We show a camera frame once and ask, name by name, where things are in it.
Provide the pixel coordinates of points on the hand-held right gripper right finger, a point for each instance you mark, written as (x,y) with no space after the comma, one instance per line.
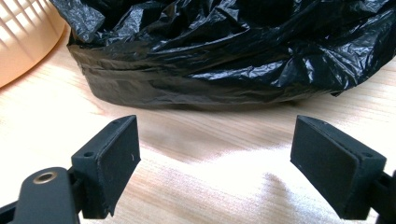
(330,168)

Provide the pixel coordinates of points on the peach plastic slotted basket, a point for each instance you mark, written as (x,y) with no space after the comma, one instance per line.
(21,40)

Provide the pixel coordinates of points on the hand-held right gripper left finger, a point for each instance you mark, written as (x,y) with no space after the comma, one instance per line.
(106,168)

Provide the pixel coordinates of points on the black plastic garbage bag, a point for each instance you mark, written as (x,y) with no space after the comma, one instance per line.
(224,53)

